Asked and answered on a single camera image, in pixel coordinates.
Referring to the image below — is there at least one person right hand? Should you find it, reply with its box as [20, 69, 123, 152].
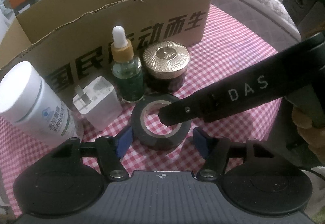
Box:
[291, 106, 325, 165]

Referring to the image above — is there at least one black electrical tape roll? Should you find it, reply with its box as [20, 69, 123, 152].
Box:
[131, 93, 191, 150]

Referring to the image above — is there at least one brown cardboard box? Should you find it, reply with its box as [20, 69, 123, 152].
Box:
[1, 0, 210, 93]

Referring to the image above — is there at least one white wall charger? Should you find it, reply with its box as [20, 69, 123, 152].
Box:
[73, 76, 123, 131]

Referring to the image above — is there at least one green dropper bottle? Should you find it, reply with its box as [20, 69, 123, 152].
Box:
[111, 26, 144, 102]

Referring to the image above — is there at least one gold lid cosmetic jar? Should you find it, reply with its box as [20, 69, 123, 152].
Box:
[142, 40, 190, 93]

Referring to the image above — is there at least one pink checkered tablecloth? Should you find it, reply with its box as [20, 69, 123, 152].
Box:
[1, 6, 280, 217]

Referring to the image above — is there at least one white supplement bottle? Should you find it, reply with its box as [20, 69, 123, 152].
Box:
[1, 61, 84, 147]

